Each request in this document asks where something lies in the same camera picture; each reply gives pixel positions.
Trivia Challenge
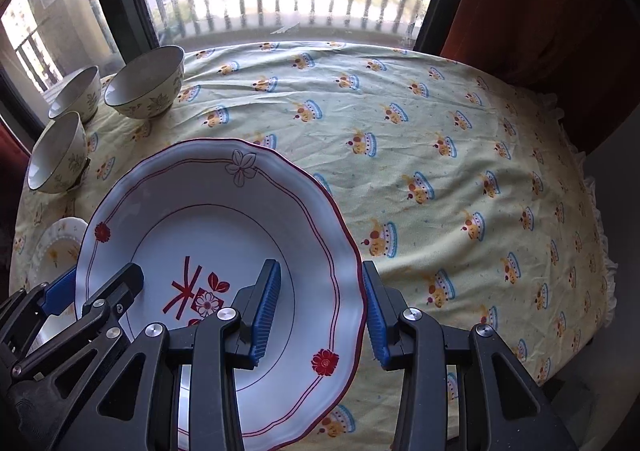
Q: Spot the red curtain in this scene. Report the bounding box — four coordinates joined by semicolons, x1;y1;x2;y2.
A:
0;121;33;192
440;0;640;156

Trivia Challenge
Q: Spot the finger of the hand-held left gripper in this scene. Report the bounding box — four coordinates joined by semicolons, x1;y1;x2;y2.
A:
0;267;78;347
10;263;146;402

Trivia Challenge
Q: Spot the white floral ceramic bowl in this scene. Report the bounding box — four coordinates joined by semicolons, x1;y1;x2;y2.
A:
27;111;91;194
104;45;186;120
48;66;103;124

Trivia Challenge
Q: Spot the yellow crown print tablecloth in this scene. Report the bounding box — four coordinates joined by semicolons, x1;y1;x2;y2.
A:
10;42;613;451

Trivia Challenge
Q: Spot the white plate with red pattern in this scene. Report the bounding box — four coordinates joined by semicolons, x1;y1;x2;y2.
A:
75;137;368;437

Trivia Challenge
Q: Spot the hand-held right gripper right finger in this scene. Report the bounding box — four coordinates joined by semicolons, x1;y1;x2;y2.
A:
362;260;581;451

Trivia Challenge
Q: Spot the ruffled rim floral plate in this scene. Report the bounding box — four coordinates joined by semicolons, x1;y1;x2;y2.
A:
30;217;90;297

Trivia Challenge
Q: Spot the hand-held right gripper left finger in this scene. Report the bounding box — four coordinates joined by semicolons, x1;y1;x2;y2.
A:
50;258;283;451

